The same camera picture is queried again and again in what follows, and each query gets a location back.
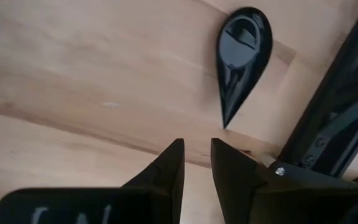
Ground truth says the black aluminium table frame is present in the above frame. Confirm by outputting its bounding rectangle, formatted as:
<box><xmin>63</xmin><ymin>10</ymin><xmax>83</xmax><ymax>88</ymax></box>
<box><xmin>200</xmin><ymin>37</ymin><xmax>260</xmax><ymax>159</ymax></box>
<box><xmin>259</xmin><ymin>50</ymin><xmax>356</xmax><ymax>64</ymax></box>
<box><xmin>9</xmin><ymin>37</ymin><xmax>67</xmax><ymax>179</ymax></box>
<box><xmin>277</xmin><ymin>0</ymin><xmax>358</xmax><ymax>187</ymax></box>

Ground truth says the black teardrop plate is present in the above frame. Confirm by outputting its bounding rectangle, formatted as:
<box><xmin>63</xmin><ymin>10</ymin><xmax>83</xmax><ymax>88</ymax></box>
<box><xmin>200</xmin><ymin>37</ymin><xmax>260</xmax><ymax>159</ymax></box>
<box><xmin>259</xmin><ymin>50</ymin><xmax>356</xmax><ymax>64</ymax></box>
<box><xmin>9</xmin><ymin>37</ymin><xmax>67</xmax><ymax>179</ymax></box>
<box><xmin>215</xmin><ymin>6</ymin><xmax>273</xmax><ymax>130</ymax></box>

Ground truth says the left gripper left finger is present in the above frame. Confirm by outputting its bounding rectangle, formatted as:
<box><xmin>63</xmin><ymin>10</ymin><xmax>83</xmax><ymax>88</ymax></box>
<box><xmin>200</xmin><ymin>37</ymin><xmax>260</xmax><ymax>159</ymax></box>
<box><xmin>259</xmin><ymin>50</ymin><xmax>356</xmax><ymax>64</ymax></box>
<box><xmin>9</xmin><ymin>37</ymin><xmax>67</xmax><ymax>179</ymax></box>
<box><xmin>121</xmin><ymin>138</ymin><xmax>186</xmax><ymax>224</ymax></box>

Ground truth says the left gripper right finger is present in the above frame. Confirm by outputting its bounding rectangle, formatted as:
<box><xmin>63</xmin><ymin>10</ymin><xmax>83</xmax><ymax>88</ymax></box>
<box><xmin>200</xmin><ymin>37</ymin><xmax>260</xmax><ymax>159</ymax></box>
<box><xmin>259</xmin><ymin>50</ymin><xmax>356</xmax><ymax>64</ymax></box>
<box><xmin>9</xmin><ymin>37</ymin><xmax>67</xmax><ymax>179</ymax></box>
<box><xmin>210</xmin><ymin>138</ymin><xmax>270</xmax><ymax>224</ymax></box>

